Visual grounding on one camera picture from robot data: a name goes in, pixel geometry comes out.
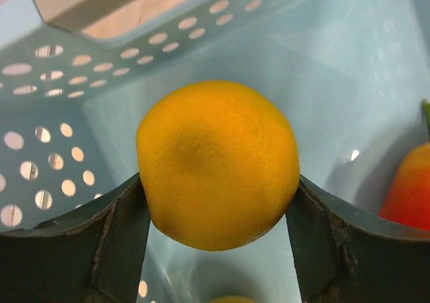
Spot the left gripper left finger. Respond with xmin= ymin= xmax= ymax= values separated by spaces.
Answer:
xmin=1 ymin=175 xmax=150 ymax=302

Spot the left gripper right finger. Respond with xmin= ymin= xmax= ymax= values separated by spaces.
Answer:
xmin=286 ymin=177 xmax=429 ymax=303

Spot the blue plastic basket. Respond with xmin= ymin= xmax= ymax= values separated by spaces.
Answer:
xmin=1 ymin=0 xmax=429 ymax=302

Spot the yellow toy lemon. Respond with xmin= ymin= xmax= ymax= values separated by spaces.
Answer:
xmin=208 ymin=296 xmax=257 ymax=303

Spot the yellow green toy citrus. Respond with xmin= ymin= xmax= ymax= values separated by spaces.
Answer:
xmin=136 ymin=80 xmax=300 ymax=251

